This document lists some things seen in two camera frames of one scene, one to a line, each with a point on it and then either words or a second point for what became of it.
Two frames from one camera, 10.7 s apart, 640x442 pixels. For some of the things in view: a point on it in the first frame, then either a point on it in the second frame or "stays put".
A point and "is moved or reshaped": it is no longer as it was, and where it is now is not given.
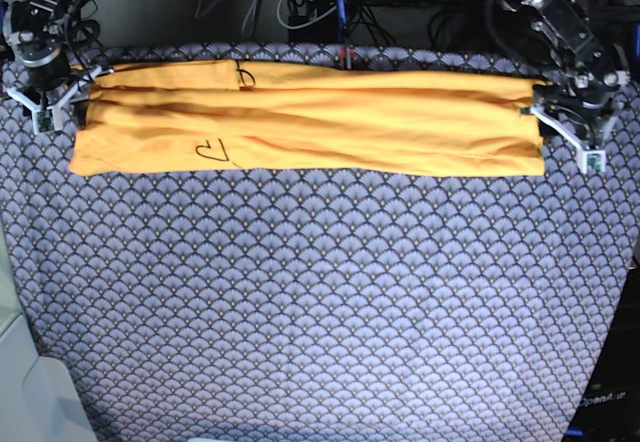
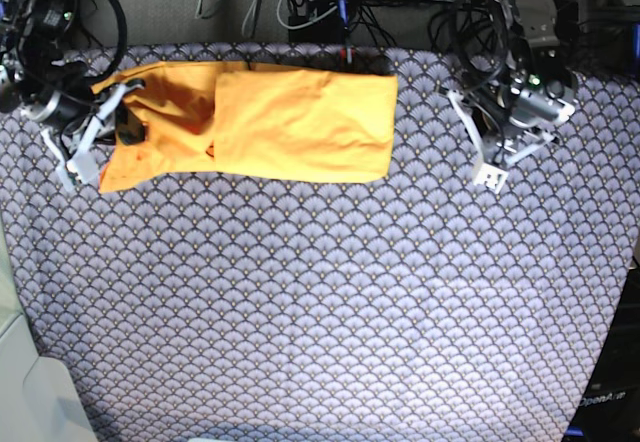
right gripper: (582, 110) to (510, 122)
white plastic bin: (39, 401) stays put
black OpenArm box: (609, 410) stays put
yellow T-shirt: (274, 117) is moved or reshaped
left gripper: (50, 86) to (77, 128)
